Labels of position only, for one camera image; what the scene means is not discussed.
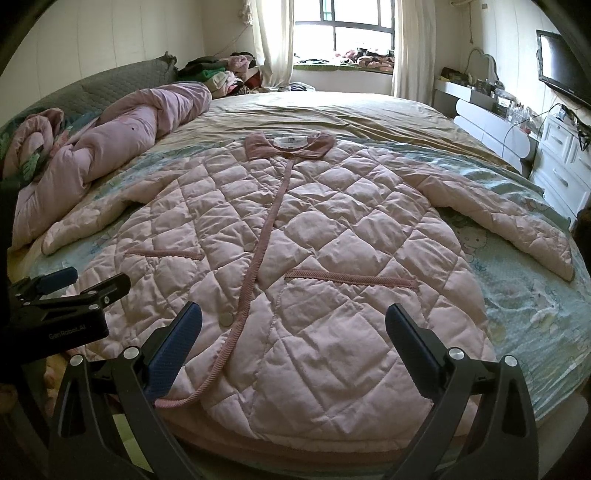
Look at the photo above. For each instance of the left white curtain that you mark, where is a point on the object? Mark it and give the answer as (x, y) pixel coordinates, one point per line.
(273, 24)

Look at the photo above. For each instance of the pink quilted coat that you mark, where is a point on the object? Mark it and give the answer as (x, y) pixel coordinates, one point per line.
(294, 249)

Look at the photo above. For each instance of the black wall television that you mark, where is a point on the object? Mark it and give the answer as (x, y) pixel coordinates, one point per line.
(559, 69)

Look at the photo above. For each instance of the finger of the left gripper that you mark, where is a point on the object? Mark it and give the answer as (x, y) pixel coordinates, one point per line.
(99, 292)
(33, 289)

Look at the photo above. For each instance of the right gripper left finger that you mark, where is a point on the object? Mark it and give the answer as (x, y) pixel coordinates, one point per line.
(105, 424)

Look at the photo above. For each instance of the rolled pink duvet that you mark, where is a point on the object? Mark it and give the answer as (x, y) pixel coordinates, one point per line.
(125, 129)

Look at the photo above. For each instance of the white drawer cabinet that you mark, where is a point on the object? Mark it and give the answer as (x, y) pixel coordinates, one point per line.
(562, 169)

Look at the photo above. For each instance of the grey padded headboard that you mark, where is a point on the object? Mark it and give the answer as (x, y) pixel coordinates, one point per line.
(96, 92)

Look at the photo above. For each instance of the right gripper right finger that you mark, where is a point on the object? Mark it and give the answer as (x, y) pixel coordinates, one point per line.
(502, 442)

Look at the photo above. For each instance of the vanity mirror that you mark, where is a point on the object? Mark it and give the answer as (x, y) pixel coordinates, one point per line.
(481, 66)

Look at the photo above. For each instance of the right white curtain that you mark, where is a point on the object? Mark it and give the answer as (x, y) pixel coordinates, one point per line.
(415, 31)

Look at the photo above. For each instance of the beige bed sheet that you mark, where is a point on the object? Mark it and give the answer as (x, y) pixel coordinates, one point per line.
(362, 116)

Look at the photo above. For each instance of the white curtain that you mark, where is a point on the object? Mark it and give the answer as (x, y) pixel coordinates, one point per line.
(273, 24)
(415, 31)

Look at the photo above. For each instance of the clothes on window sill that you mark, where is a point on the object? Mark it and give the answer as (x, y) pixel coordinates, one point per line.
(362, 59)

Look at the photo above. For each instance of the green cartoon print blanket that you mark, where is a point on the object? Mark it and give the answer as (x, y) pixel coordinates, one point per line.
(533, 314)

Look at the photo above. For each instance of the window with dark frame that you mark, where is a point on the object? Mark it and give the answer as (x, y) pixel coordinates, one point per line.
(324, 29)

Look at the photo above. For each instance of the white dressing table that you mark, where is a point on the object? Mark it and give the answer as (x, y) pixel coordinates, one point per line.
(473, 112)

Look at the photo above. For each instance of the pile of clothes by bed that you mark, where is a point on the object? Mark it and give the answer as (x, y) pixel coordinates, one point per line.
(237, 74)

